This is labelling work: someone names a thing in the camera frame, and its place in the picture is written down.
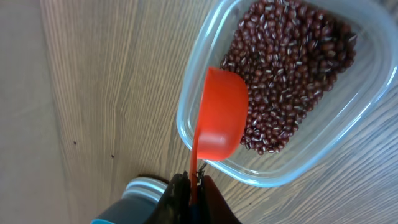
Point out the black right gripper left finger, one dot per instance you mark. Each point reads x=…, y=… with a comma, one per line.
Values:
x=173, y=207

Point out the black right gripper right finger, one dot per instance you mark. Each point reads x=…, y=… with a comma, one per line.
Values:
x=212, y=207

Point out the red scoop blue handle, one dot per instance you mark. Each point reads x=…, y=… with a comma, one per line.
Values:
x=220, y=124

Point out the white kitchen scale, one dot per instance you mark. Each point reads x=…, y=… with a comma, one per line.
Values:
x=146, y=188

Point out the blue bowl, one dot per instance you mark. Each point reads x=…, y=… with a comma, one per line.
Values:
x=134, y=210

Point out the clear plastic container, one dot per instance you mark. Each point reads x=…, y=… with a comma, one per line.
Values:
x=353, y=96

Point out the red beans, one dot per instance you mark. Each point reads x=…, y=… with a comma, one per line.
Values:
x=289, y=53

